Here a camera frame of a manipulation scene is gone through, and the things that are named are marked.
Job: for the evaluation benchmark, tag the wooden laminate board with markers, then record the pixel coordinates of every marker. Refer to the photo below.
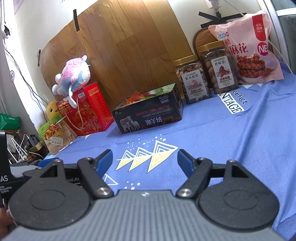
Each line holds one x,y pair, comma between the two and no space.
130,46

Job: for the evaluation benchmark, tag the person left hand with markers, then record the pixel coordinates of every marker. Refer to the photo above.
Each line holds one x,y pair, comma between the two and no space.
5,221

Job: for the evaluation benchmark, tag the round woven wooden tray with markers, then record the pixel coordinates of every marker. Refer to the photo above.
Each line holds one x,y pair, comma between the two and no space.
202,37

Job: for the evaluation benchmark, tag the black snack organizer box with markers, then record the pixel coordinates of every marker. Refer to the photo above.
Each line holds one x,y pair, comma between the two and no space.
153,108

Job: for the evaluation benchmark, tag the blue printed table cloth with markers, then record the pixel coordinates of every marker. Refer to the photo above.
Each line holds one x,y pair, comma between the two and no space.
254,124

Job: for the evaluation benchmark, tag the pastel plush toy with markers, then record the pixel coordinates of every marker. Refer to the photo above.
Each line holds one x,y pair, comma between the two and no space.
74,76

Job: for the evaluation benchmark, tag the pink fried twist snack bag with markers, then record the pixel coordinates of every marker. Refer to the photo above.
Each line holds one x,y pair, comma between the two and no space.
246,40

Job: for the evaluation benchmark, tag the red gift box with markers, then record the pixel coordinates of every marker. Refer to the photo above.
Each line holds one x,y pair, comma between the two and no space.
91,115

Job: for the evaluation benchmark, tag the right nut jar gold lid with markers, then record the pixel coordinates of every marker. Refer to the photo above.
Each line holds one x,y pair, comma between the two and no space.
219,66

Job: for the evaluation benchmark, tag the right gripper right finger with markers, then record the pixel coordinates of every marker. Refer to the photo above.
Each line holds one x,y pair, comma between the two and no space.
197,172

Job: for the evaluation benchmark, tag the yellow plush toy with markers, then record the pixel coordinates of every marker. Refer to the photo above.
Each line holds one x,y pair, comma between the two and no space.
52,111

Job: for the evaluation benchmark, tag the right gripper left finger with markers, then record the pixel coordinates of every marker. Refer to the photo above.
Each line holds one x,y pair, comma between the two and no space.
92,172

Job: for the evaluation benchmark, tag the green dried snack pouch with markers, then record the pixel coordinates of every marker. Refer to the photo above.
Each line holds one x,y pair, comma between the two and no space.
56,134

